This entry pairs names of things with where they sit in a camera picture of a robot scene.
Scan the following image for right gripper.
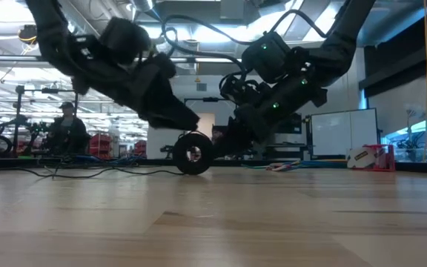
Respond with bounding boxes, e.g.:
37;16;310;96
212;69;329;159

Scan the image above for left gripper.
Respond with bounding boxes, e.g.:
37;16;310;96
71;53;202;132

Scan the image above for black plastic spool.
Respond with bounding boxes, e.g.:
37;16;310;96
171;132;216;176

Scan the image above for long black cord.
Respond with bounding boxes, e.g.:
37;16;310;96
0;129;191;179

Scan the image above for red storage bins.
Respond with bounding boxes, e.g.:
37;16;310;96
89;132;115;159
133;139;148;155

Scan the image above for black equipment cart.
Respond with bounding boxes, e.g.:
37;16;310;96
265;113;310;160

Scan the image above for long ceiling light bar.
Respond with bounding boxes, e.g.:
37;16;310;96
0;54;248;68

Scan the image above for white whiteboard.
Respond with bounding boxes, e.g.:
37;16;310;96
311;108;380;156

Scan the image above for person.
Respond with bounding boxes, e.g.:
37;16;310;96
46;102;91;155

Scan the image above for red tape dispenser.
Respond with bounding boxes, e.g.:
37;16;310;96
346;144;397;172

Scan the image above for green cable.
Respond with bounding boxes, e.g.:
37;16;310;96
241;162;274;172

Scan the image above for black gantry frame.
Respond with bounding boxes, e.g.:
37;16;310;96
11;84;81;155
182;96;239;160

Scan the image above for red cable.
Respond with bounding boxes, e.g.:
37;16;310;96
267;161;299;172

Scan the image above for colourful cable bundle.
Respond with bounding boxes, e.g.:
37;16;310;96
279;158;348;168

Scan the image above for thin blue data cable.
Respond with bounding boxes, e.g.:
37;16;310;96
70;154;151;168

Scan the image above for ceiling cord reel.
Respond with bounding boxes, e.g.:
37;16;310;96
17;24;39;46

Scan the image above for hanging yellow cord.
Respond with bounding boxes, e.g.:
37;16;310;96
422;0;427;163

